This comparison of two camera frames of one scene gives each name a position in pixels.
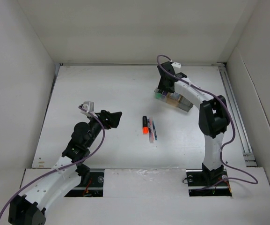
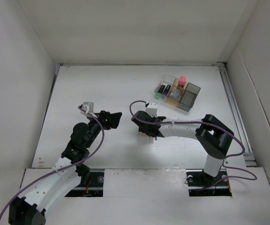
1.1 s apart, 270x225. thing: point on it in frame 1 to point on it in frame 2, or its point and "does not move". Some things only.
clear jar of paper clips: [176, 95] does not move
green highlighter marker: [158, 95] does not move
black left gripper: [112, 119] does not move
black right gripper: [161, 86] to [142, 129]
